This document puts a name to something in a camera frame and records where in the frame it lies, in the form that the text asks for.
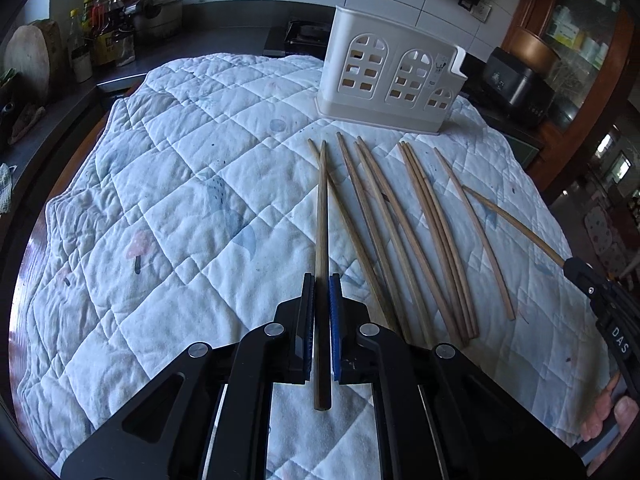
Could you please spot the wooden glass cabinet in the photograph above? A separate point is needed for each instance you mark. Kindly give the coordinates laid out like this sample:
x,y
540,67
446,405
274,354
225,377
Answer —
x,y
597,42

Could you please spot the wooden chopstick crossing under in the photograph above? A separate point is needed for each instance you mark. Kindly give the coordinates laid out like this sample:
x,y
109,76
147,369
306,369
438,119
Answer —
x,y
370,288

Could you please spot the white plastic utensil holder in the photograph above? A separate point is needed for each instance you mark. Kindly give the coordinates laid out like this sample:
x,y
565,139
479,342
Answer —
x,y
386,74

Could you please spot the white quilted cloth mat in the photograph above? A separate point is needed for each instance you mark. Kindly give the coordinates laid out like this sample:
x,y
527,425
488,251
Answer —
x,y
195,216

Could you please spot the black gas stove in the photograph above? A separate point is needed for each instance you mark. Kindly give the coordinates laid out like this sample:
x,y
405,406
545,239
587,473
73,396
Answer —
x,y
298,37

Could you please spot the round wooden cutting board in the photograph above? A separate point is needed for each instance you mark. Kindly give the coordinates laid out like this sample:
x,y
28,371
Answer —
x,y
37,53

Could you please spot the person's right hand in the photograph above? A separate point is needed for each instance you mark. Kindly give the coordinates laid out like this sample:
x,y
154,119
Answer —
x,y
625,411

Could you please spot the metal cooking pot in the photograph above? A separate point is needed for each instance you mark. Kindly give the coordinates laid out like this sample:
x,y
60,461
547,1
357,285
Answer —
x,y
155,18

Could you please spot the copper coloured pot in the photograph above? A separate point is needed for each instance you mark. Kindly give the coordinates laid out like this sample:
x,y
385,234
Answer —
x,y
533,51

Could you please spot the wall power socket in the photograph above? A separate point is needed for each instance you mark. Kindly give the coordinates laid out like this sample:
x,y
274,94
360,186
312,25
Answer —
x,y
481,11

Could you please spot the clear oil bottle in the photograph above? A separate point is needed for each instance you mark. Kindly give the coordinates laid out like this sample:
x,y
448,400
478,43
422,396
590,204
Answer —
x,y
79,50

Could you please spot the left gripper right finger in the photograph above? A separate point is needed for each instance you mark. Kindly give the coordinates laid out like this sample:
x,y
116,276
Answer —
x,y
339,328

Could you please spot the dark soy sauce bottle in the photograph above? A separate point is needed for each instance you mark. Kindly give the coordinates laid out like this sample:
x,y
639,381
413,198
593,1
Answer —
x,y
114,43

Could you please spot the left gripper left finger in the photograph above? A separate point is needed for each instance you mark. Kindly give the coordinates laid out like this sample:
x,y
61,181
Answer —
x,y
303,327

